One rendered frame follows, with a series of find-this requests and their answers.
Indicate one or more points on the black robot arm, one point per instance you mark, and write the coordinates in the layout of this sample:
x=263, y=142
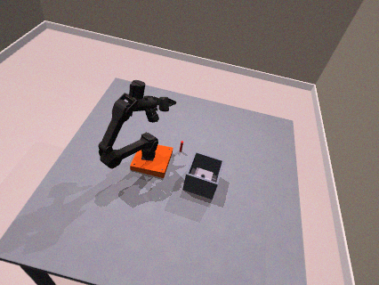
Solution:
x=120, y=113

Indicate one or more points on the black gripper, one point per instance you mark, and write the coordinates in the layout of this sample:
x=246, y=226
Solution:
x=151, y=102

